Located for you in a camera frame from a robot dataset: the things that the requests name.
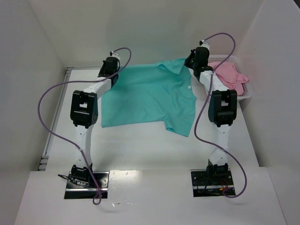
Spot teal t shirt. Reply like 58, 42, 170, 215
101, 59, 196, 137

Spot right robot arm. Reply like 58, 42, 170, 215
184, 46, 237, 185

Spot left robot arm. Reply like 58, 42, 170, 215
70, 54, 120, 185

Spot pink t shirt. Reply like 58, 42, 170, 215
208, 62, 249, 96

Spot white plastic basket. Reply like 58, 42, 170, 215
208, 55, 253, 101

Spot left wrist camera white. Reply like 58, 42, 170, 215
110, 51, 120, 60

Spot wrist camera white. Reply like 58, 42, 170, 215
199, 40, 210, 50
110, 51, 120, 60

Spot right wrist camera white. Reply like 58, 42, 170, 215
199, 40, 210, 50

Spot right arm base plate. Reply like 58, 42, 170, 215
190, 169, 236, 197

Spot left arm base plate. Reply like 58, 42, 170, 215
64, 172, 109, 199

